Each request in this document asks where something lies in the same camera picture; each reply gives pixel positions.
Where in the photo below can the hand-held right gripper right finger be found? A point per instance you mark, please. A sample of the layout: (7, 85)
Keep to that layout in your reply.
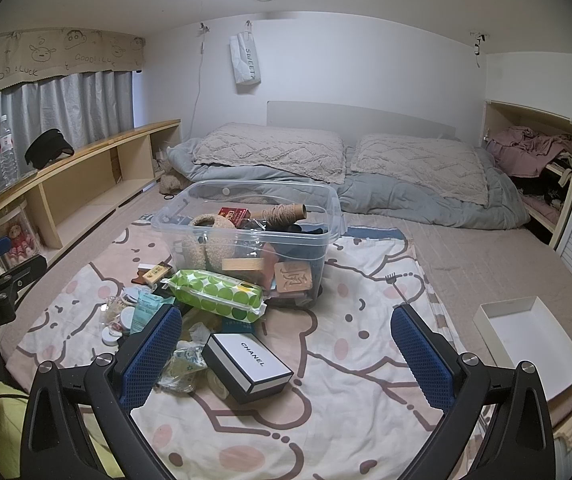
(423, 360)

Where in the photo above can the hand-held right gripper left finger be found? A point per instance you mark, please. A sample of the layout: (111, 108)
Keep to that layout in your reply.
(151, 355)

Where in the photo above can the teal wet wipes packet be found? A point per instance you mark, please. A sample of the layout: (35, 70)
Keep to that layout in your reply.
(148, 310)

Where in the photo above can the green dotted wet wipes pack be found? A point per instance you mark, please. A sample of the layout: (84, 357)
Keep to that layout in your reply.
(211, 292)

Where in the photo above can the white and black perfume box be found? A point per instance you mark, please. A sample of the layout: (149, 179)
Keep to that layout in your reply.
(246, 360)

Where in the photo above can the clear plastic storage bin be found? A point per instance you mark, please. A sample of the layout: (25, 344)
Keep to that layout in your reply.
(316, 260)

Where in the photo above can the teddy bear doll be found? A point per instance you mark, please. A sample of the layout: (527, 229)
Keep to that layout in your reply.
(16, 240)

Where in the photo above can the crumpled clear plastic bag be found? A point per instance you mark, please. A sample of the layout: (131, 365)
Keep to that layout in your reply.
(183, 360)

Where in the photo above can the white cream jar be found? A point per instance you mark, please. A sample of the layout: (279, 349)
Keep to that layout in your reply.
(127, 319)

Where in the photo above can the white round lid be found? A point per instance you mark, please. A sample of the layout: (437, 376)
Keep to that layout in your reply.
(110, 337)

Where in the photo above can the clear toothpick jar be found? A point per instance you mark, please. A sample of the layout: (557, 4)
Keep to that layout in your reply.
(111, 312)

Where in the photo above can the cartoon printed blanket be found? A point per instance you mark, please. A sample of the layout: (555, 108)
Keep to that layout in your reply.
(355, 340)

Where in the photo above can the clear tape roll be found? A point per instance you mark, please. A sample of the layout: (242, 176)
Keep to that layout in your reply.
(216, 384)

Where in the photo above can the small yellow box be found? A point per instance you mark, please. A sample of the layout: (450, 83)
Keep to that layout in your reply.
(157, 274)

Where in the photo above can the clear water bottle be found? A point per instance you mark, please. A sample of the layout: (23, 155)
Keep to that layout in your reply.
(7, 155)

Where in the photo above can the white cardboard tray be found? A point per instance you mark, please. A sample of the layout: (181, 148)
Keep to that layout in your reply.
(530, 345)

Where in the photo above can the yellow-green garment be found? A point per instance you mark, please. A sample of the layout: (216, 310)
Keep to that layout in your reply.
(41, 410)

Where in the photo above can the black visor cap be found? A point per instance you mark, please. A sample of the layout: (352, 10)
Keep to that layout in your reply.
(46, 149)

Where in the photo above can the plain wooden block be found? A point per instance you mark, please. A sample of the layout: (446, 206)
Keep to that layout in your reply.
(241, 265)

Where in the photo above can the long wooden shelf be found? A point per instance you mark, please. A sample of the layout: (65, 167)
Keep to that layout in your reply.
(91, 152)

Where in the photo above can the carved wooden tile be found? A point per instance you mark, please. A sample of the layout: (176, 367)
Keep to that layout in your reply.
(293, 276)

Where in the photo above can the grey duvet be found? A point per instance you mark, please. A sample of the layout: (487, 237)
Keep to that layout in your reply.
(390, 205)

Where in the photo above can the red box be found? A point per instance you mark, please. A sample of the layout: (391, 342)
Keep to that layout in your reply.
(231, 215)

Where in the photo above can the grey curtain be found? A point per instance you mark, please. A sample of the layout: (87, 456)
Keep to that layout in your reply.
(81, 105)

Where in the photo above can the beige plush toy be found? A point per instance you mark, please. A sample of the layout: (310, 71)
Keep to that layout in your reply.
(168, 181)

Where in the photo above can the brown twine spool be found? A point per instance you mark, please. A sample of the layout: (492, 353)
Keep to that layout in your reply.
(278, 211)

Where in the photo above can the beige cartoon curtain valance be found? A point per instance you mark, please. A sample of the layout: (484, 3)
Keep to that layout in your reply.
(41, 62)

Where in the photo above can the beige textured pillow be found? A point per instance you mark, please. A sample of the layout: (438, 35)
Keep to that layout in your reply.
(415, 165)
(266, 150)

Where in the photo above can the dark clothes pile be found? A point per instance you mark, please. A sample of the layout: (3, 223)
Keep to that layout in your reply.
(540, 185)

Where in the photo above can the pink clothes pile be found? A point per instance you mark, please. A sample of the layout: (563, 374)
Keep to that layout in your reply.
(525, 147)

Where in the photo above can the white headboard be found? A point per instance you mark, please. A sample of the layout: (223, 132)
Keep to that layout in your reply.
(355, 120)

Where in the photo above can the white hanging paper bag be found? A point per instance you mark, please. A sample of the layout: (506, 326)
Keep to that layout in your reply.
(246, 65)

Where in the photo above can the wall closet niche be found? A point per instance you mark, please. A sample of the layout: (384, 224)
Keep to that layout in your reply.
(495, 120)

